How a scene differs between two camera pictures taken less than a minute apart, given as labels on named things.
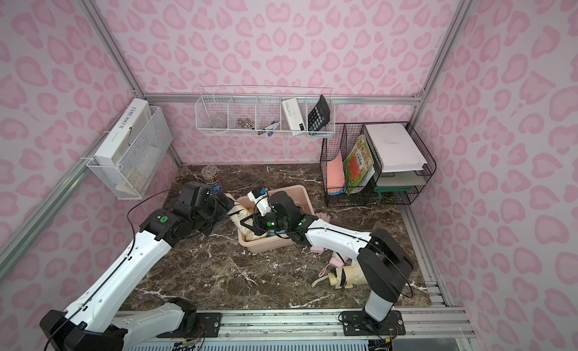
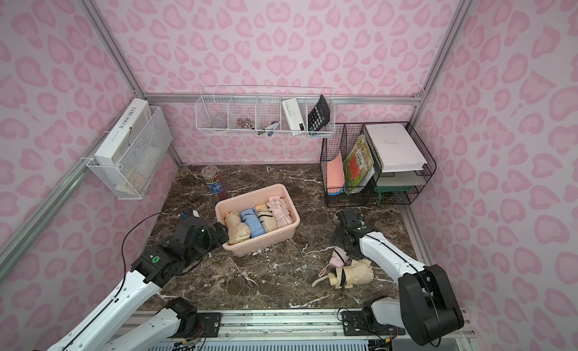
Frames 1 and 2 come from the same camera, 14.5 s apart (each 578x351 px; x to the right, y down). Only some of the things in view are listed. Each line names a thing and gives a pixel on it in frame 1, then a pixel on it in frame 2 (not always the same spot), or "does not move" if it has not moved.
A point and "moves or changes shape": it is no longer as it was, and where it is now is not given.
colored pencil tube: x=212 y=177 does not move
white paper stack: x=396 y=148 does not move
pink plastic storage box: x=265 y=244 moves or changes shape
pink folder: x=335 y=173 does not move
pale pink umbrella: x=323 y=217 moves or changes shape
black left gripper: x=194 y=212 to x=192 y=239
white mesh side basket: x=131 y=178 does not move
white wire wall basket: x=265 y=111 does not move
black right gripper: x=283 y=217 to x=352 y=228
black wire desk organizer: x=373 y=163 does not move
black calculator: x=320 y=116 does not move
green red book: x=358 y=166 does not move
